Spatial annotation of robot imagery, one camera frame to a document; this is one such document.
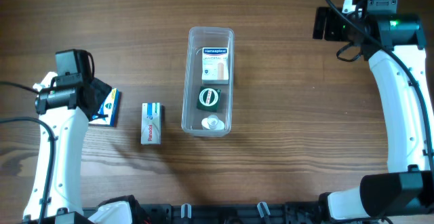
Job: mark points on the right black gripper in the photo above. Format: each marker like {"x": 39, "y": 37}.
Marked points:
{"x": 331, "y": 30}

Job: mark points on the white Panadol tablet box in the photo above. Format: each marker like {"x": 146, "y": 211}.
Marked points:
{"x": 151, "y": 124}

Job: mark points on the clear plastic container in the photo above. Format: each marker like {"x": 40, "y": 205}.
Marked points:
{"x": 207, "y": 37}

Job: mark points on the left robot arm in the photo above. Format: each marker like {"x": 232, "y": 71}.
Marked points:
{"x": 67, "y": 100}

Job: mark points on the white Hansaplast plaster box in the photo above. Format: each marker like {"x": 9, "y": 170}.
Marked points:
{"x": 215, "y": 66}

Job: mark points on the blue Vicks VapoDrops box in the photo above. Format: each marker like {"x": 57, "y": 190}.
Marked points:
{"x": 107, "y": 113}

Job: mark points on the small white bottle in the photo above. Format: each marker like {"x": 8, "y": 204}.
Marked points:
{"x": 212, "y": 122}

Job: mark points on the small green square box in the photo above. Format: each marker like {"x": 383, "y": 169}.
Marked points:
{"x": 208, "y": 99}

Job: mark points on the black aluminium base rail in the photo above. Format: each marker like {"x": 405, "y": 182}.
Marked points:
{"x": 288, "y": 213}

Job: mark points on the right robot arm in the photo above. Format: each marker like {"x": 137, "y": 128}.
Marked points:
{"x": 394, "y": 45}

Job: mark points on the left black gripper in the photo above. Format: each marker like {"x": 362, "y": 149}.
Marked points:
{"x": 103, "y": 89}

